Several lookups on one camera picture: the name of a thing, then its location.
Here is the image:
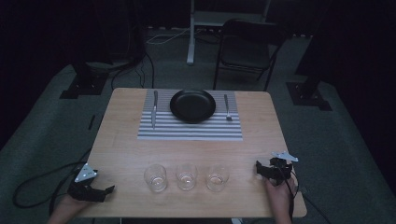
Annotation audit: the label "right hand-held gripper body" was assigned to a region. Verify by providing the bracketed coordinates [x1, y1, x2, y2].
[263, 150, 299, 187]

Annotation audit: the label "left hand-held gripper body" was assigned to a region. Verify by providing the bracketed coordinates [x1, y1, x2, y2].
[67, 162, 107, 203]

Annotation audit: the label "person's left hand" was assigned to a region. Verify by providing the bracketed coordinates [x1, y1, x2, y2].
[49, 193, 92, 221]

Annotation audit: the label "person's right hand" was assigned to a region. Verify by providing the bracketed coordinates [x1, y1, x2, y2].
[264, 176, 297, 218]

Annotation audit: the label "clear drinking glass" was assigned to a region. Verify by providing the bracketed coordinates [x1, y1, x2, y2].
[205, 163, 231, 192]
[143, 163, 168, 193]
[175, 162, 198, 191]

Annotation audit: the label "silver fork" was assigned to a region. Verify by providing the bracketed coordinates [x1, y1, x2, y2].
[223, 93, 233, 122]

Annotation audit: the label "grey striped placemat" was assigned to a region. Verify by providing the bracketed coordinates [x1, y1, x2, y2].
[136, 89, 244, 142]

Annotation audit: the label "black stand with base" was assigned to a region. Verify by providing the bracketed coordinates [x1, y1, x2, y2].
[59, 0, 148, 100]
[285, 0, 333, 112]

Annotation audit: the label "black plate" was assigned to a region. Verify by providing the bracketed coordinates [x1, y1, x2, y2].
[169, 89, 217, 124]

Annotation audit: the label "silver knife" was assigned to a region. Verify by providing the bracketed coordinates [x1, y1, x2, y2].
[150, 90, 159, 130]

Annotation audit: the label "black folding chair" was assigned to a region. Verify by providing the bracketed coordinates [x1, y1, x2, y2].
[212, 18, 290, 92]

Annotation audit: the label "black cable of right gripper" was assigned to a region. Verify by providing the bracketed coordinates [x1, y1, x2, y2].
[278, 162, 332, 224]

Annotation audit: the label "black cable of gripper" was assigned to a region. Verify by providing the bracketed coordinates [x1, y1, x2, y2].
[12, 148, 93, 217]
[278, 162, 332, 224]

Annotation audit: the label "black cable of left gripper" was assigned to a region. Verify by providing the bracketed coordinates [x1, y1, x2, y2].
[12, 148, 93, 217]

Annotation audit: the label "black floor cables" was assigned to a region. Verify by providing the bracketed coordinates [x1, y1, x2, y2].
[110, 50, 156, 91]

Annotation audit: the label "grey metal stand frame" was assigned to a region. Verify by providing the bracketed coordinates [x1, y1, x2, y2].
[186, 0, 273, 65]

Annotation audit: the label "white floor cable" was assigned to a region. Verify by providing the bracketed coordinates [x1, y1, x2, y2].
[145, 27, 191, 46]

